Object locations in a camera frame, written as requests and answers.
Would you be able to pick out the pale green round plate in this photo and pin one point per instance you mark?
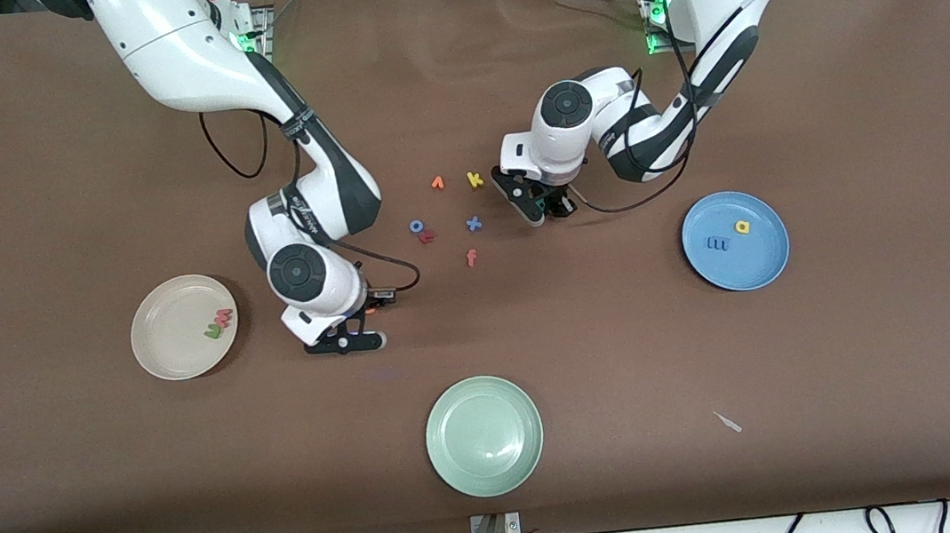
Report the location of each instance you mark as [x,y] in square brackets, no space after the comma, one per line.
[484,436]

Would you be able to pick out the yellow foam letter k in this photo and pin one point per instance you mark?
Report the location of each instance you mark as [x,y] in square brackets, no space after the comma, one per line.
[474,180]

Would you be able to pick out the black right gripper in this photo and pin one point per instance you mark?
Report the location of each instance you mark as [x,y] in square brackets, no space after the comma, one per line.
[367,307]

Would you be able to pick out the green foam letter u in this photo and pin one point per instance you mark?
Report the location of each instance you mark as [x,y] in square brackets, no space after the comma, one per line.
[213,334]

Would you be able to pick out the blue foam letter m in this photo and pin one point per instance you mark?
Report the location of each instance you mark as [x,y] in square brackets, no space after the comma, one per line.
[718,244]

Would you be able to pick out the pink foam letter w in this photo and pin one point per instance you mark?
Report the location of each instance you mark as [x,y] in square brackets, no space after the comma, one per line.
[223,316]

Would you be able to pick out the beige round plate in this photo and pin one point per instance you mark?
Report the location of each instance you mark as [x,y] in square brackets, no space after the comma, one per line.
[178,328]

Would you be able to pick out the blue foam letter x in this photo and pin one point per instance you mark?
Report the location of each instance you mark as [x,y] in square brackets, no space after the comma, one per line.
[474,224]

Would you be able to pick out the blue round plate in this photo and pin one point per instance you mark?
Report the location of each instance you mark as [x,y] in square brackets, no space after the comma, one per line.
[752,262]

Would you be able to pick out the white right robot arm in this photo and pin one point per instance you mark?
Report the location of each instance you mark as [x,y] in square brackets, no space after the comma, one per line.
[172,42]

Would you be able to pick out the small white paper scrap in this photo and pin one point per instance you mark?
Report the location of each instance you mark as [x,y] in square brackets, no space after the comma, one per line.
[728,423]

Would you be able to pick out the red foam letter z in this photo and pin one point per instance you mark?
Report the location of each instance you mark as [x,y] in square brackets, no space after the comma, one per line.
[426,237]

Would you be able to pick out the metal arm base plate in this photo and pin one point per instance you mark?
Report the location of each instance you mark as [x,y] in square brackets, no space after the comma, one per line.
[654,45]
[265,31]

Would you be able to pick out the blue foam letter o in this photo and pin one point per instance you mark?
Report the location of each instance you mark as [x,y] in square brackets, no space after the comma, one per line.
[411,227]

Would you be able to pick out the brown table cover sheet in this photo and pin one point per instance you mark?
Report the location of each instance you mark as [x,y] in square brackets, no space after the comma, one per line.
[106,478]

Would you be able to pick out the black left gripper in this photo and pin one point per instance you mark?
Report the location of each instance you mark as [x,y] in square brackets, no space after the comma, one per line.
[558,201]

